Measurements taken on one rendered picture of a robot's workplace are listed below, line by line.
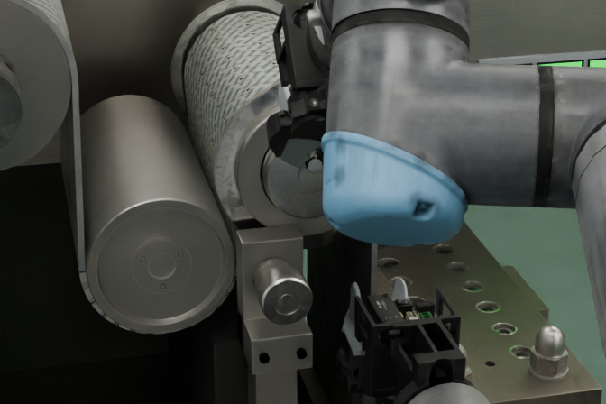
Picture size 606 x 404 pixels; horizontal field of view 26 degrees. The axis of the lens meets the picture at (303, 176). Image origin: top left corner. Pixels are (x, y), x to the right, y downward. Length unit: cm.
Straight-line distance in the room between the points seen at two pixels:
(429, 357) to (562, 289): 266
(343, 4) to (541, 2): 75
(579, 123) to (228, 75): 51
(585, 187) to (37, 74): 50
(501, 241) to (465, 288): 251
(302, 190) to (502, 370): 28
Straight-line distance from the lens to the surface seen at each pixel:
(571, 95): 68
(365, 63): 68
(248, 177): 103
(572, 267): 374
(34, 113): 101
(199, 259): 107
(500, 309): 131
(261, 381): 108
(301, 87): 87
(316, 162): 100
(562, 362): 120
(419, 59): 68
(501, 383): 119
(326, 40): 79
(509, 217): 401
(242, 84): 109
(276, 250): 104
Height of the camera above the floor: 165
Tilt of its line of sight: 23 degrees down
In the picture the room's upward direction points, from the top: straight up
